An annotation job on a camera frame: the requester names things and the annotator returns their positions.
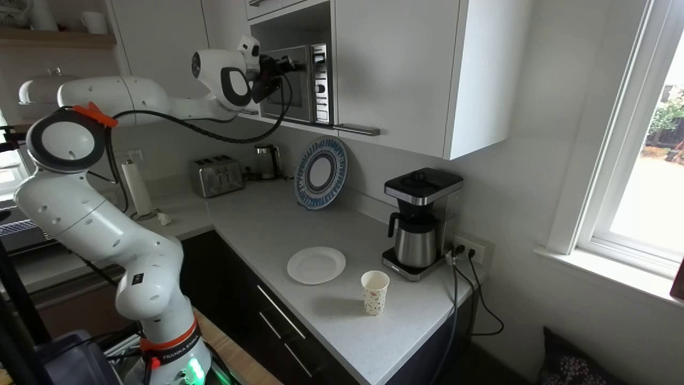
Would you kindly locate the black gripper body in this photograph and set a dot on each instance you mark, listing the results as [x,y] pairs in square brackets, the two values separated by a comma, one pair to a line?
[272,67]

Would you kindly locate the microwave door with glass window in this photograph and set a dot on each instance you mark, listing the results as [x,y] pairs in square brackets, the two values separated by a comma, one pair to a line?
[296,97]

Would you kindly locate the white cup with coloured speckles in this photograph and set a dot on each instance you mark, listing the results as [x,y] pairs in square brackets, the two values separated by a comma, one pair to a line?
[375,291]

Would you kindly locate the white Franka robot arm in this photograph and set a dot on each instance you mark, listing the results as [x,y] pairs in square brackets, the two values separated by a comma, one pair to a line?
[92,222]

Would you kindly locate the stainless steel microwave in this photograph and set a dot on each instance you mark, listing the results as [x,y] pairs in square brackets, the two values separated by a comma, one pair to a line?
[322,87]

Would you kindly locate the white cup on shelf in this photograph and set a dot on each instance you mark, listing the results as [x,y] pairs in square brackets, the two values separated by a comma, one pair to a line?
[95,23]

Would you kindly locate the black and steel coffee maker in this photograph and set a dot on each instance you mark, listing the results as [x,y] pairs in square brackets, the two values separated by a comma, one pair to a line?
[417,236]

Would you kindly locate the glass electric kettle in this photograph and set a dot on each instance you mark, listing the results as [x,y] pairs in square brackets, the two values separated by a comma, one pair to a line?
[266,163]

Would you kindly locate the white upper cabinet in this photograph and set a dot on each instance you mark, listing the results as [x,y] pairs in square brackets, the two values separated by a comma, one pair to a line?
[399,66]

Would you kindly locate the blue patterned decorative plate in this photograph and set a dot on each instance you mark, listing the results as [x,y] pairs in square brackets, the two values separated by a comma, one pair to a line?
[322,175]

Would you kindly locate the steel toaster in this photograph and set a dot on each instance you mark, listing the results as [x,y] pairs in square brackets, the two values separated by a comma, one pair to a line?
[219,177]

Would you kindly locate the white upright kitchen gadget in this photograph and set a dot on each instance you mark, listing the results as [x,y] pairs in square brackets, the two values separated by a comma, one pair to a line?
[135,190]

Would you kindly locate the plain white plate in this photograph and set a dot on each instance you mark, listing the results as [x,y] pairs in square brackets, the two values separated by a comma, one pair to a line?
[314,267]

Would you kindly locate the dark lower cabinet drawers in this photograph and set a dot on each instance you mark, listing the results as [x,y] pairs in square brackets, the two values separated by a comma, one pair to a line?
[235,301]

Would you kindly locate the white rounded appliance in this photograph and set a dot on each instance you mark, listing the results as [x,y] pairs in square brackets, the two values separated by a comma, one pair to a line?
[35,89]

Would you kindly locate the black tripod pole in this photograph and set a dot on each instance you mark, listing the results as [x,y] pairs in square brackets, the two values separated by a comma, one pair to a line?
[14,307]

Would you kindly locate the dark blue box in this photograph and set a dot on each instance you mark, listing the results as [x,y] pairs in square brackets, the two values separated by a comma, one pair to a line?
[75,360]

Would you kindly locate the white framed window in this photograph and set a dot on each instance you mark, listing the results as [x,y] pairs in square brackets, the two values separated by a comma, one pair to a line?
[643,178]

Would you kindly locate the dark patterned cushion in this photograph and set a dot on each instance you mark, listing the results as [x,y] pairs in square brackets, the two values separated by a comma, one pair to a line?
[569,365]

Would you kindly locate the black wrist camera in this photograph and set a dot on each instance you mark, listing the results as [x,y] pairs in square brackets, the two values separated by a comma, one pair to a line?
[266,87]

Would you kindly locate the wooden wall shelf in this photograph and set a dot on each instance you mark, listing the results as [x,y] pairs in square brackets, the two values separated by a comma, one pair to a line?
[57,40]

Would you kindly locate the white double wall outlet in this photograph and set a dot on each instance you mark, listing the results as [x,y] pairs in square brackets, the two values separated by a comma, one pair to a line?
[475,250]

